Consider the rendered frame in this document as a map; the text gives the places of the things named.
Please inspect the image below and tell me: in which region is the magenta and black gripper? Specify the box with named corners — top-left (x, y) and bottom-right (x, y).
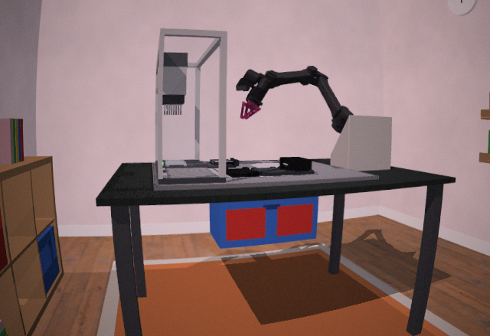
top-left (240, 90), bottom-right (266, 119)

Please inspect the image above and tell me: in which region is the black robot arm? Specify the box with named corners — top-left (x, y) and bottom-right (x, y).
top-left (236, 66), bottom-right (354, 134)

